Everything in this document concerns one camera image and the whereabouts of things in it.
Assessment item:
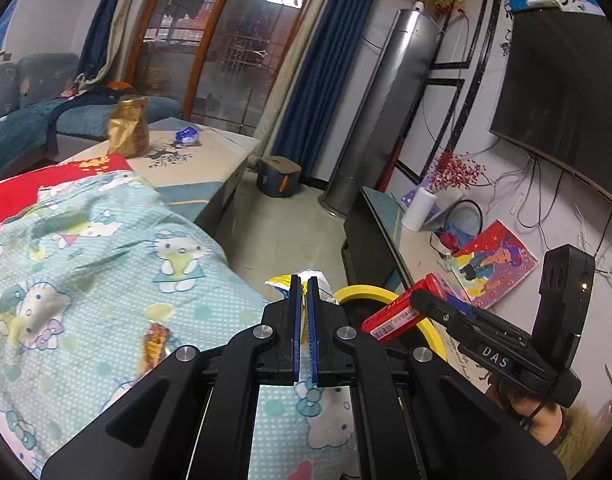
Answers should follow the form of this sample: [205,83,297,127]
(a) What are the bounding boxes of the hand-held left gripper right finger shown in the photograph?
[307,277,567,480]

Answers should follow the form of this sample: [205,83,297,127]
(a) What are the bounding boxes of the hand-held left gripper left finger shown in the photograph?
[40,275,303,480]

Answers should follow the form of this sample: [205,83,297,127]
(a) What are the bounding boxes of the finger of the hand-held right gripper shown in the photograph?
[410,287,480,346]
[448,296,533,344]

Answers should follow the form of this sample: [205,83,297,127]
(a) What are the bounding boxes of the yellow white wrapper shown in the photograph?
[265,270,337,307]

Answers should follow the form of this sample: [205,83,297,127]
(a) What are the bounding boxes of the yellow rimmed black trash bin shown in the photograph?
[332,284,447,361]

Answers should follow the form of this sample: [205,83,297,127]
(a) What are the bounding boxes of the person's right hand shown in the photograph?
[486,375,567,448]

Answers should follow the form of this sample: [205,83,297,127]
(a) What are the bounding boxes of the colourful picture book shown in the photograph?
[451,220,538,311]

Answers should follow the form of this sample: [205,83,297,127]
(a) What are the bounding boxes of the long tv cabinet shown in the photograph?
[342,186,612,476]

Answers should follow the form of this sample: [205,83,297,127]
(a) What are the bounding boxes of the small purple canvas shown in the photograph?
[398,187,467,232]

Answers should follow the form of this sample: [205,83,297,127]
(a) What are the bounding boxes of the white paper towel roll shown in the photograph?
[402,187,437,232]

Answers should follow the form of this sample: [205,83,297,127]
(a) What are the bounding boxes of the orange snack wrapper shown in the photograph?
[143,322,173,367]

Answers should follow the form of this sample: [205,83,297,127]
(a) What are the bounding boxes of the red berry branch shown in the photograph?
[426,151,487,194]

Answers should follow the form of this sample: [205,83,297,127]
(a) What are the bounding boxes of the blue storage stool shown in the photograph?
[256,156,301,198]

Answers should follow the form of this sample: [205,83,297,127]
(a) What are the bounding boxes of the grey coffee table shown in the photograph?
[60,117,261,238]

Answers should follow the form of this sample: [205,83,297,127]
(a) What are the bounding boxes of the cartoon cat printed blanket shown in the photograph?
[0,170,367,480]

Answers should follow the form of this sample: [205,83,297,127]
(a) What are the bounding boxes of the black flat television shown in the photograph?
[488,7,612,206]

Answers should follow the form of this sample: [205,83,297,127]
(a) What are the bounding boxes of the silver tower air conditioner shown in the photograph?
[318,2,443,218]

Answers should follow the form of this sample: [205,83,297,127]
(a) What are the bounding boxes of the blue white wrapper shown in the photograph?
[173,127,203,149]

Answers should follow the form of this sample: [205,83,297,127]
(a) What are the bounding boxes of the beige sheer curtain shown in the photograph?
[86,0,154,86]
[256,0,347,161]

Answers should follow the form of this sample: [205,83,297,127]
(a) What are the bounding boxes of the golden snack bag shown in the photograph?
[108,95,149,159]

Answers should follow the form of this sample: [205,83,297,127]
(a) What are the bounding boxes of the blue curtain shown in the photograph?
[271,0,391,181]
[78,0,136,86]

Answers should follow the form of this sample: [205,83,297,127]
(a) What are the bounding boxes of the wooden framed glass door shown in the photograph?
[126,0,331,136]

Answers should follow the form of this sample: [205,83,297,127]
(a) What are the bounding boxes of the dark cloth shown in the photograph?
[53,84,136,107]

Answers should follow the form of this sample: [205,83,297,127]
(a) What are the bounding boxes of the red quilt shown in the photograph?
[0,152,134,231]

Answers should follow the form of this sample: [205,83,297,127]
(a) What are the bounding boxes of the blue grey sofa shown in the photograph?
[0,52,181,186]

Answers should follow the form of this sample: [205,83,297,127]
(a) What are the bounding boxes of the black cable loop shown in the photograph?
[443,200,485,247]

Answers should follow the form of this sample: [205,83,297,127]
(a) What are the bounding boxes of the black wall cables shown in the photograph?
[506,155,612,281]

